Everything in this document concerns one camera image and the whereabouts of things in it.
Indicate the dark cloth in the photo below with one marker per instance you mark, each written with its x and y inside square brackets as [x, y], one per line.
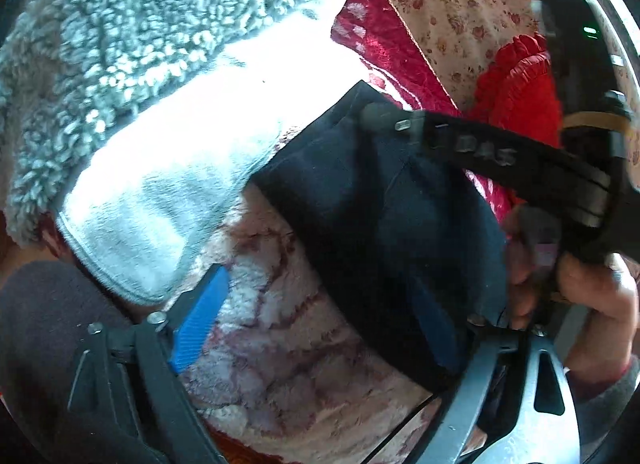
[45, 324]

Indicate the red and white patterned blanket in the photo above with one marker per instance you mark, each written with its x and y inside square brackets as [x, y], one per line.
[300, 344]

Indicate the black pants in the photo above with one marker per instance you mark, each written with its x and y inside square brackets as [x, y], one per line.
[375, 224]

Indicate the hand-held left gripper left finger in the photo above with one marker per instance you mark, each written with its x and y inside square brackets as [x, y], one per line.
[200, 324]

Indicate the red heart-shaped frilled pillow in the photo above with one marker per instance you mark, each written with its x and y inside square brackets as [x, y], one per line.
[520, 94]

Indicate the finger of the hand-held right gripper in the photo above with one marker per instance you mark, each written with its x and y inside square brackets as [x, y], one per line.
[475, 149]

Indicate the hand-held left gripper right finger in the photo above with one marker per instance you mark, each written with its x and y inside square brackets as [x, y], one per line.
[442, 334]

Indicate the grey shaggy fleece blanket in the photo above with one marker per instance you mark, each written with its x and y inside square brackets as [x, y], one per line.
[150, 44]

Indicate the person's right hand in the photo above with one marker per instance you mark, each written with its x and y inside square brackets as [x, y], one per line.
[595, 304]

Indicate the person's right forearm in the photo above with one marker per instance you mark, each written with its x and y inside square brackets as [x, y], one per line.
[610, 404]

